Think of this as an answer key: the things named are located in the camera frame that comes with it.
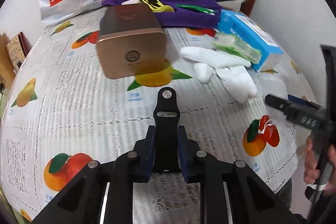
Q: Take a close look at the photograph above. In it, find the white square eraser block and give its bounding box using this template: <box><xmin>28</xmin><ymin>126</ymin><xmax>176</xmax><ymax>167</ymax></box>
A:
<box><xmin>121</xmin><ymin>0</ymin><xmax>141</xmax><ymax>5</ymax></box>

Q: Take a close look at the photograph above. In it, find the white glove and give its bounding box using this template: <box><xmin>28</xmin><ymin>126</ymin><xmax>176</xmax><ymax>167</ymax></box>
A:
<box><xmin>180</xmin><ymin>47</ymin><xmax>257</xmax><ymax>103</ymax></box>

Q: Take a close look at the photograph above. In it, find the person's right hand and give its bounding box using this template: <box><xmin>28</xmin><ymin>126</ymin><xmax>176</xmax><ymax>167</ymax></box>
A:
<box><xmin>303</xmin><ymin>136</ymin><xmax>336</xmax><ymax>195</ymax></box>

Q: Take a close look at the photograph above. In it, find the fruit print tablecloth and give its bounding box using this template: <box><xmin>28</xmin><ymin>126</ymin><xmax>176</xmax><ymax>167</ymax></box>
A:
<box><xmin>1</xmin><ymin>9</ymin><xmax>304</xmax><ymax>219</ymax></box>

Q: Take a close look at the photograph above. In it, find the green plastic packet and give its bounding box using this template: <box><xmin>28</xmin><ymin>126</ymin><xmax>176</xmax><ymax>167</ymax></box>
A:
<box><xmin>175</xmin><ymin>5</ymin><xmax>216</xmax><ymax>15</ymax></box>

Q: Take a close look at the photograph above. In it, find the green white wet wipes pack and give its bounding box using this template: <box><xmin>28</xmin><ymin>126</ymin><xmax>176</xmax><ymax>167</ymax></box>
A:
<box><xmin>213</xmin><ymin>32</ymin><xmax>262</xmax><ymax>64</ymax></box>

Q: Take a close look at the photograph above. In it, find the dark green gold tin box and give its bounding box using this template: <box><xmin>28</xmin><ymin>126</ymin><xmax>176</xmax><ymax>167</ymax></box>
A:
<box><xmin>96</xmin><ymin>3</ymin><xmax>167</xmax><ymax>79</ymax></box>

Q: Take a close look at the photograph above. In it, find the brown picture frame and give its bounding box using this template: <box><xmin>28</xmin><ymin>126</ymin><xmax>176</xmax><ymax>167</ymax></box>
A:
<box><xmin>0</xmin><ymin>32</ymin><xmax>27</xmax><ymax>89</ymax></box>

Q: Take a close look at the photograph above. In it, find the blue tissue box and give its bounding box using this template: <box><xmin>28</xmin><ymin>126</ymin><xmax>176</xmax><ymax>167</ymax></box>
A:
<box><xmin>218</xmin><ymin>10</ymin><xmax>284</xmax><ymax>72</ymax></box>

